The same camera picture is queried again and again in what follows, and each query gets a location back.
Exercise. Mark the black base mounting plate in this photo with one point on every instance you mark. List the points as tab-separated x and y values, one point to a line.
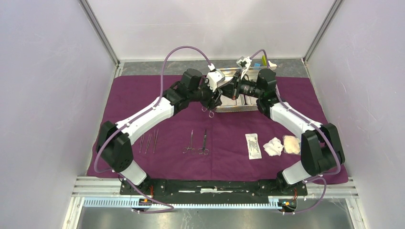
173	191

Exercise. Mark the steel two-compartment tray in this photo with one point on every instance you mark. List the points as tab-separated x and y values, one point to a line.
234	104

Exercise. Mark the yellow-green plastic block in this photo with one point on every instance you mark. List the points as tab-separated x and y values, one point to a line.
264	61

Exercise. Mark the white gauze packet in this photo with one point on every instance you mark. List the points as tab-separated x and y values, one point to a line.
274	147

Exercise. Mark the aluminium frame post right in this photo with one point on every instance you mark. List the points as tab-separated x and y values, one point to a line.
322	30

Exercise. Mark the white plastic block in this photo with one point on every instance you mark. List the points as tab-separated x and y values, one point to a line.
271	65

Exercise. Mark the maroon cloth wrap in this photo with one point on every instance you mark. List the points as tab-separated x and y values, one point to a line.
228	157

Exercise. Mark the steel hemostat clamp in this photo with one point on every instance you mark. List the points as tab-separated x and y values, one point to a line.
209	110

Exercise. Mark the steel forceps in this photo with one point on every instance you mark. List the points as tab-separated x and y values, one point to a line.
148	143
156	132

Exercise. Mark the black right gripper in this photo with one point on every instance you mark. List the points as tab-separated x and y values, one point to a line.
229	90

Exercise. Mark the steel surgical scissors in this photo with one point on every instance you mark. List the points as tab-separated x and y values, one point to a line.
203	150

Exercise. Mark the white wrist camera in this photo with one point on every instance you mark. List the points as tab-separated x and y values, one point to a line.
214	77
244	63

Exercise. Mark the white gauze pad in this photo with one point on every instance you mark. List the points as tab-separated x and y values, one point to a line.
291	144

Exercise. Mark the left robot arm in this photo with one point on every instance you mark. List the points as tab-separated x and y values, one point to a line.
114	144

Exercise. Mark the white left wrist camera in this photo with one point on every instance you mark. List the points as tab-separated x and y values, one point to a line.
214	77

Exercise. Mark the aluminium frame rail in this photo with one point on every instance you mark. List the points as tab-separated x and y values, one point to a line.
103	63
111	203

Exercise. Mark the green suture packet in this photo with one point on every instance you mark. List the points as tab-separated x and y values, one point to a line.
254	151

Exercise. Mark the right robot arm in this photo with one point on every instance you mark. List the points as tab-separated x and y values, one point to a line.
321	151

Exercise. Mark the aluminium front frame rail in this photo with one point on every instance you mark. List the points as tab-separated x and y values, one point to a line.
111	203

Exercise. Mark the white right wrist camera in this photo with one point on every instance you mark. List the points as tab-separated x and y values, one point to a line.
244	63

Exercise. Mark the steel needle holder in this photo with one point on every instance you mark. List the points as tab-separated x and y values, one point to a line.
189	149

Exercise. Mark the aluminium frame rail left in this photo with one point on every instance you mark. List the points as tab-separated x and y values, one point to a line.
103	63

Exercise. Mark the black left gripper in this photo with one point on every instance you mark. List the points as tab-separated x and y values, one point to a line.
212	103

